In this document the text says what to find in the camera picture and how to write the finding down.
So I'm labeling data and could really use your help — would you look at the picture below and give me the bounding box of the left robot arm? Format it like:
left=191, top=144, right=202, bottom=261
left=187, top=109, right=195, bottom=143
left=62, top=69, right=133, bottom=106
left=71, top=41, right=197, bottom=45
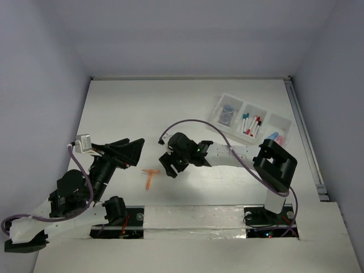
left=1, top=134, right=144, bottom=253

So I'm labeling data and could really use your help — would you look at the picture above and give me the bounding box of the black whiteboard marker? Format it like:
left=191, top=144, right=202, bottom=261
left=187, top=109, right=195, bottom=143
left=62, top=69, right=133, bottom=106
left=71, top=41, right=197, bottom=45
left=250, top=121, right=261, bottom=137

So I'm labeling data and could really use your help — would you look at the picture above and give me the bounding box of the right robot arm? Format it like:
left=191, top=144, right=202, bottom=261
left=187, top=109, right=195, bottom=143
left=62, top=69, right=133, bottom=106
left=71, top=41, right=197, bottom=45
left=158, top=133, right=297, bottom=223

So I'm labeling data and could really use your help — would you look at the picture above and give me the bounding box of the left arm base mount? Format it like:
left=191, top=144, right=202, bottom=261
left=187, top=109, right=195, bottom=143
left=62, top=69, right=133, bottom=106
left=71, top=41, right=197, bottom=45
left=89, top=196, right=144, bottom=239

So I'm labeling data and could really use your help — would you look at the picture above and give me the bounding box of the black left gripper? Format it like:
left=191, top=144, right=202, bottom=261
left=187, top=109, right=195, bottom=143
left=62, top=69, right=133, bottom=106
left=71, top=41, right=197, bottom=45
left=91, top=138, right=147, bottom=201

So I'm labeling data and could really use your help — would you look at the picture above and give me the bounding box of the paper clip jar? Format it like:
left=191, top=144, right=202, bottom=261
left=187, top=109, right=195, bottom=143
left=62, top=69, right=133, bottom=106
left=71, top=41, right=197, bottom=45
left=218, top=112, right=233, bottom=126
left=222, top=104, right=235, bottom=114

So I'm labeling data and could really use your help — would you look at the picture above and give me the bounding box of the green whiteboard marker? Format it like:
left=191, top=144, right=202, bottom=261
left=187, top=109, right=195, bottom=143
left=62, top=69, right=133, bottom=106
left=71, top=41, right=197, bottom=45
left=242, top=113, right=250, bottom=134

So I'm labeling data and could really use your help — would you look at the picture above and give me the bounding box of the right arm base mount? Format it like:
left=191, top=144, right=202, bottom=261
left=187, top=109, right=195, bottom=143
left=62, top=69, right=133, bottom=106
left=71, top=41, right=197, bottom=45
left=243, top=205, right=299, bottom=238

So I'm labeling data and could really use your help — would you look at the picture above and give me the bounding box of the red whiteboard marker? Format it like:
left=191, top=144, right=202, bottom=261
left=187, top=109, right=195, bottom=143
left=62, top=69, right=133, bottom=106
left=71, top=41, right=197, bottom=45
left=246, top=116, right=260, bottom=135
left=246, top=116, right=257, bottom=135

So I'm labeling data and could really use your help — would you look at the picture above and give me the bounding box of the orange highlighter pen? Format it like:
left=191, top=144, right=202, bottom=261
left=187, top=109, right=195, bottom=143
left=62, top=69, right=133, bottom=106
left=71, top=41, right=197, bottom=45
left=142, top=169, right=160, bottom=191

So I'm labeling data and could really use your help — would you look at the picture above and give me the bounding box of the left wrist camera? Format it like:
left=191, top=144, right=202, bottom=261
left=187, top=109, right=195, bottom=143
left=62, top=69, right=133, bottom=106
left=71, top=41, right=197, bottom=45
left=74, top=134, right=92, bottom=154

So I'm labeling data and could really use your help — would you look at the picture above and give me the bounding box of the blue highlighter pen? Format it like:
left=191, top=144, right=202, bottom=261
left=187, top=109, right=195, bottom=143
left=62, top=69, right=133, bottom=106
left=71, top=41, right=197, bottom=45
left=267, top=132, right=279, bottom=140

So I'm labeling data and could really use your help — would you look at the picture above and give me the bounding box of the white compartment organizer tray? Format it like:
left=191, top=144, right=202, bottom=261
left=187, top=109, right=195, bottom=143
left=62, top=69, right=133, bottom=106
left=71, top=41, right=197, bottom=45
left=208, top=93, right=293, bottom=147

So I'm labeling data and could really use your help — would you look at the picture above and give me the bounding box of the pink highlighter pen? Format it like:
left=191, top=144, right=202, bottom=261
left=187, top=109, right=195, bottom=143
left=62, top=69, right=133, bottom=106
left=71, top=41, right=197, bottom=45
left=275, top=135, right=284, bottom=146

